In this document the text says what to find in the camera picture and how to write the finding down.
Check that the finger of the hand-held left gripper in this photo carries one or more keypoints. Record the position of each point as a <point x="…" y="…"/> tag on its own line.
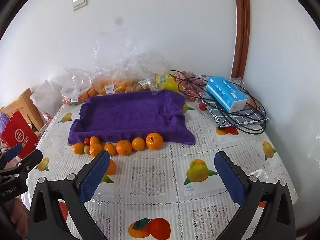
<point x="13" y="152"/>
<point x="32" y="160"/>

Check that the small yellow fruit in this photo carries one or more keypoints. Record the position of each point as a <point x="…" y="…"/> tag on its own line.
<point x="86" y="150"/>

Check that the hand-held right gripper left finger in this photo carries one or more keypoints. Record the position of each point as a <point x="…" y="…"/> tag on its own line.
<point x="93" y="177"/>

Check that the bag of red fruits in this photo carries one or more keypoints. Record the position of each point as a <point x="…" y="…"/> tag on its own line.
<point x="191" y="87"/>

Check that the clear bag of oranges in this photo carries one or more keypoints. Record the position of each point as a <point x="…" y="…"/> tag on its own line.
<point x="77" y="90"/>

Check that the clear bag of kumquats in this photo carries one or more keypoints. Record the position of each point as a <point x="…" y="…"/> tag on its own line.
<point x="117" y="85"/>

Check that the small red tomato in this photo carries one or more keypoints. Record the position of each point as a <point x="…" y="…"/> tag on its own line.
<point x="202" y="106"/>

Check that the blue tissue box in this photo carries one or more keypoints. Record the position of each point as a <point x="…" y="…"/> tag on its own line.
<point x="225" y="93"/>

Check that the white light switch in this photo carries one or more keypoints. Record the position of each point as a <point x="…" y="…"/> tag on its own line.
<point x="80" y="2"/>

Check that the brown wooden door frame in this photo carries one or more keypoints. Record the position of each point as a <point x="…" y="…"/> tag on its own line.
<point x="242" y="30"/>

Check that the small red fruit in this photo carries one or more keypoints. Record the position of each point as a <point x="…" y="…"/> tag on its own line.
<point x="86" y="140"/>

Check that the wooden chair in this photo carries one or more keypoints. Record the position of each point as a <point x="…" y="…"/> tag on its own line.
<point x="25" y="100"/>

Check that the row of oranges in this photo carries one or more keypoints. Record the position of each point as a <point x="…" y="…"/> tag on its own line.
<point x="123" y="147"/>

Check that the grey checked cloth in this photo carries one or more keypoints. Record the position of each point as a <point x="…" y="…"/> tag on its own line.
<point x="240" y="118"/>

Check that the purple towel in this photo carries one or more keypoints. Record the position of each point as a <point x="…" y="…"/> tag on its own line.
<point x="130" y="115"/>

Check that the person's left hand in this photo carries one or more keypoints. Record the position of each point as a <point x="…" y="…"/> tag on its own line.
<point x="18" y="220"/>

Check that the yellow plastic bag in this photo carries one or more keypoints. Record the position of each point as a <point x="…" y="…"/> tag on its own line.
<point x="166" y="81"/>

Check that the red paper bag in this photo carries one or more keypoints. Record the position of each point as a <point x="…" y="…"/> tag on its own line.
<point x="20" y="135"/>

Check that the white plastic bag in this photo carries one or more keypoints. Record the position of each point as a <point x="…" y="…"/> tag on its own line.
<point x="45" y="95"/>

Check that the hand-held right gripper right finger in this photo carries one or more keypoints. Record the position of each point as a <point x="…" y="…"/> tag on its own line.
<point x="230" y="177"/>

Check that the clear bag of brown fruits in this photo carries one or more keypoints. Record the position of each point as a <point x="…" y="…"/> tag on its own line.
<point x="143" y="81"/>

